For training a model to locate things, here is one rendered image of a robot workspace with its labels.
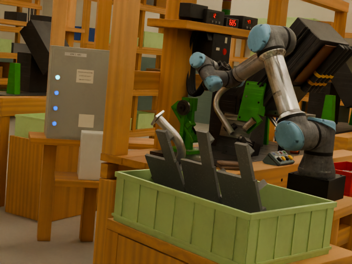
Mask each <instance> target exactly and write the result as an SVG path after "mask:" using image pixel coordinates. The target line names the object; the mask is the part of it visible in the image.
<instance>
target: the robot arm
mask: <svg viewBox="0 0 352 264"><path fill-rule="evenodd" d="M247 42H248V48H249V49H250V51H252V52H254V53H255V54H253V55H252V56H251V57H249V58H248V59H246V60H245V61H243V62H242V63H240V64H239V65H238V66H236V67H234V68H233V69H232V68H231V66H230V64H228V63H226V62H223V63H222V62H221V61H220V60H219V61H217V62H215V61H214V60H212V59H211V58H209V57H207V56H206V55H205V54H203V53H200V52H195V53H193V54H192V55H191V57H190V60H189V62H190V65H191V66H192V67H193V68H195V69H196V70H197V72H198V74H199V75H200V77H201V79H202V80H203V83H202V85H203V87H204V89H205V90H206V91H210V92H215V91H218V90H219V89H221V87H225V88H234V87H241V86H243V84H244V82H245V80H246V79H247V78H249V77H250V76H252V75H254V74H255V73H257V72H258V71H260V70H261V69H263V68H265V71H266V74H267V77H268V81H269V84H270V87H271V90H272V94H273V98H274V101H275V104H276V107H277V110H278V114H279V118H278V120H277V126H276V128H275V130H276V131H275V132H274V134H275V138H276V141H277V143H278V145H279V146H280V147H281V148H283V149H284V150H288V151H299V150H304V154H303V157H302V159H301V162H300V164H299V166H298V174H300V175H304V176H307V177H313V178H334V177H335V173H336V171H335V166H334V162H333V151H334V141H335V133H336V123H335V122H334V121H332V120H326V119H320V118H315V117H308V118H307V117H306V113H305V112H303V111H301V110H300V107H299V104H298V101H297V98H296V95H295V91H294V88H293V85H292V82H291V79H290V75H289V72H288V68H287V65H286V63H285V59H284V57H286V56H288V55H289V54H290V53H291V52H292V51H293V50H294V48H295V46H296V35H295V33H294V32H293V30H291V29H290V28H288V27H286V26H276V25H268V24H258V25H255V26H254V27H253V28H252V30H251V31H250V33H249V36H248V41H247Z"/></svg>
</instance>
